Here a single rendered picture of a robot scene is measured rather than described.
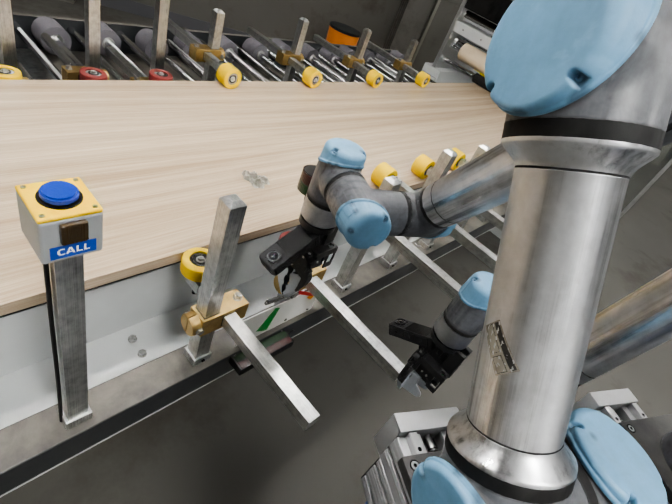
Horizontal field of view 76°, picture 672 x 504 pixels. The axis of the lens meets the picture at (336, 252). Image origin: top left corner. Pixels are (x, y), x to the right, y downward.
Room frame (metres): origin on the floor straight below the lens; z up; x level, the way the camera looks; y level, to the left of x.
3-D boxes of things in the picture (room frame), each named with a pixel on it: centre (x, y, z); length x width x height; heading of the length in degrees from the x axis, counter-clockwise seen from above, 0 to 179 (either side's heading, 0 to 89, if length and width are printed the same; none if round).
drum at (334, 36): (5.10, 0.92, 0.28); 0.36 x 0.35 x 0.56; 122
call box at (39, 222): (0.36, 0.32, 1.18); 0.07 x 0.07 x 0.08; 60
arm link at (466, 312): (0.65, -0.28, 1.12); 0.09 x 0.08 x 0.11; 97
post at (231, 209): (0.58, 0.19, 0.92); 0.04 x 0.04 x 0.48; 60
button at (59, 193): (0.36, 0.32, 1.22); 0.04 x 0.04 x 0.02
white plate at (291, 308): (0.76, 0.06, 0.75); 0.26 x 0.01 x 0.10; 150
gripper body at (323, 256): (0.67, 0.05, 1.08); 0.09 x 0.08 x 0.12; 150
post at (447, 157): (1.23, -0.18, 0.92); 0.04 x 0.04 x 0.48; 60
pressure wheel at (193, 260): (0.67, 0.26, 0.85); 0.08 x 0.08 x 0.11
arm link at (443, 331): (0.65, -0.28, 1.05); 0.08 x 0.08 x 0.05
